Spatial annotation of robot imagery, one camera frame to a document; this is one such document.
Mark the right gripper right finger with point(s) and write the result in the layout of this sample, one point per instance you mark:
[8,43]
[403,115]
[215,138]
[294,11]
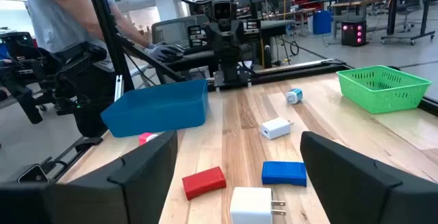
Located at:
[359,196]

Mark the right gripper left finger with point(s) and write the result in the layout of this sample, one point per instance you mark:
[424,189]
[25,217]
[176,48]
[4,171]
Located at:
[102,196]

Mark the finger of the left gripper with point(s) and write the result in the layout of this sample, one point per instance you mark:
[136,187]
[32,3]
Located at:
[252,30]
[195,36]

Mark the pink and white charger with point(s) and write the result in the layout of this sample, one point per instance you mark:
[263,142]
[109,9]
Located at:
[145,138]

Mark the blue and white charger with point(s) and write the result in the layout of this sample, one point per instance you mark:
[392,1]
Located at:
[293,96]

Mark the blue rectangular block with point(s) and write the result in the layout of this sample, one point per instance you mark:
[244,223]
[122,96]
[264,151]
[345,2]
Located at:
[284,173]

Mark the small white wall charger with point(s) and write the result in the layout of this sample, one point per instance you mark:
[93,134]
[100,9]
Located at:
[275,128]

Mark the red rectangular block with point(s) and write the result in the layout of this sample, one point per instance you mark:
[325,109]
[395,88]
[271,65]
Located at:
[203,183]

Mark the large white wall charger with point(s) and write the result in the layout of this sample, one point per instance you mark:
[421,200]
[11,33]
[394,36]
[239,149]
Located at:
[251,205]

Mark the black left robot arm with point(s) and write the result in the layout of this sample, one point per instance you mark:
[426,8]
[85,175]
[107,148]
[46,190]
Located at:
[229,70]

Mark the person's forearm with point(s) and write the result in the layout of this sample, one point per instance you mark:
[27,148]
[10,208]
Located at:
[89,11]

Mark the person's hand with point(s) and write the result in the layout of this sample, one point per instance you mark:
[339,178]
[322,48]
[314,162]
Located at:
[162,52]

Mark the blue barrel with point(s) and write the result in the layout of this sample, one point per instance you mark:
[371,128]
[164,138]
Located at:
[322,23]

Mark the blue plastic bin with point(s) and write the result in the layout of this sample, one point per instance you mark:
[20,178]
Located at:
[157,114]

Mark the green plastic basket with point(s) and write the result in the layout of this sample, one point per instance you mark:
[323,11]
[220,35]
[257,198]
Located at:
[383,104]

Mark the computer tower with red lights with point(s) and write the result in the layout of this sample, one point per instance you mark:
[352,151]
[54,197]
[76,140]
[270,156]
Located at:
[349,35]

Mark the wooden top desk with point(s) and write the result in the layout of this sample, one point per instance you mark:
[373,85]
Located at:
[356,3]

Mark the standing person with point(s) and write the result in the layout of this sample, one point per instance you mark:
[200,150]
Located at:
[58,11]

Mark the black rolling desk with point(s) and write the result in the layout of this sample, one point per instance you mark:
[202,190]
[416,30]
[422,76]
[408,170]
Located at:
[391,15]

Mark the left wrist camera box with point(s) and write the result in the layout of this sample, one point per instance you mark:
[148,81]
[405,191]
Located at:
[222,10]

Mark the black table frame rail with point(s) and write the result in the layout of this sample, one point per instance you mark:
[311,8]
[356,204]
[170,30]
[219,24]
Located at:
[301,71]

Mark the silver metal bracket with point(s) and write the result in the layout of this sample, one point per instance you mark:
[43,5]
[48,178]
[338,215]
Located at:
[118,87]

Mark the black frame post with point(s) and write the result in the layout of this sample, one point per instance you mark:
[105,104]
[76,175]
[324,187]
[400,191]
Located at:
[102,18]

